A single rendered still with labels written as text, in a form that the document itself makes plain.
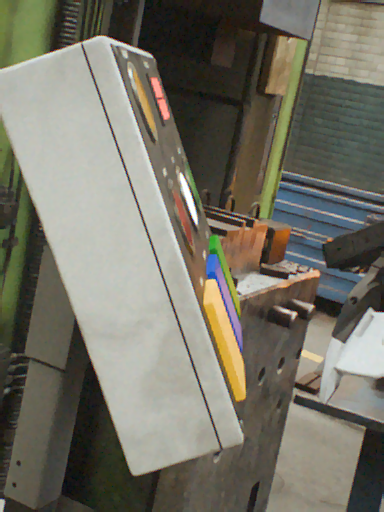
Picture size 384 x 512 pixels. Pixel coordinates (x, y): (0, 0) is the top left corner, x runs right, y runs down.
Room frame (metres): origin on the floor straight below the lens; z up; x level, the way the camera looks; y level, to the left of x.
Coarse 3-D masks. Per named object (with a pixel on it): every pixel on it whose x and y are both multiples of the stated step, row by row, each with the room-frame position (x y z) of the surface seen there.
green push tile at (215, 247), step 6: (210, 240) 0.83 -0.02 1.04; (216, 240) 0.82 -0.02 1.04; (210, 246) 0.80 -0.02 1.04; (216, 246) 0.79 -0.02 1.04; (210, 252) 0.78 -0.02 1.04; (216, 252) 0.78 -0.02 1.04; (222, 252) 0.84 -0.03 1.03; (222, 258) 0.81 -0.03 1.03; (222, 264) 0.79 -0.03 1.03; (222, 270) 0.78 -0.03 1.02; (228, 270) 0.84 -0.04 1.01; (228, 276) 0.81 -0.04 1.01; (228, 282) 0.79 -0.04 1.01; (228, 288) 0.78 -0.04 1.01; (234, 288) 0.84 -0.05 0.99; (234, 294) 0.81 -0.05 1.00; (234, 300) 0.79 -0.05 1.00; (234, 306) 0.78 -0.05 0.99
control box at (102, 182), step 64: (64, 64) 0.55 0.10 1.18; (128, 64) 0.61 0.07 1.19; (64, 128) 0.55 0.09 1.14; (128, 128) 0.55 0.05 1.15; (64, 192) 0.55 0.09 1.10; (128, 192) 0.55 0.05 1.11; (192, 192) 0.79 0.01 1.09; (64, 256) 0.55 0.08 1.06; (128, 256) 0.55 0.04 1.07; (192, 256) 0.61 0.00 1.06; (128, 320) 0.55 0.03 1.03; (192, 320) 0.55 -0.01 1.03; (128, 384) 0.55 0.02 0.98; (192, 384) 0.55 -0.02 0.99; (128, 448) 0.55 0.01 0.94; (192, 448) 0.55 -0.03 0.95
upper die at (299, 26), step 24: (168, 0) 1.23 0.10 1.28; (192, 0) 1.21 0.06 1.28; (216, 0) 1.20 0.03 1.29; (240, 0) 1.19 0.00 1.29; (264, 0) 1.17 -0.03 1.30; (288, 0) 1.24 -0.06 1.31; (312, 0) 1.32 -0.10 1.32; (240, 24) 1.30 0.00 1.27; (264, 24) 1.20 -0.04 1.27; (288, 24) 1.26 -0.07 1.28; (312, 24) 1.34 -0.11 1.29
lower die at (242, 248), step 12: (216, 216) 1.28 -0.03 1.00; (228, 216) 1.28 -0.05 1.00; (216, 228) 1.22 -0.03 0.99; (228, 228) 1.23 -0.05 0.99; (240, 228) 1.26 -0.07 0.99; (264, 228) 1.34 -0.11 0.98; (228, 240) 1.22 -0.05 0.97; (240, 240) 1.26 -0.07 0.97; (252, 240) 1.31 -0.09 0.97; (228, 252) 1.23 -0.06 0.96; (240, 252) 1.27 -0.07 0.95; (252, 252) 1.32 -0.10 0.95; (228, 264) 1.24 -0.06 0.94; (240, 264) 1.28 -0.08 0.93; (252, 264) 1.33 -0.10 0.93
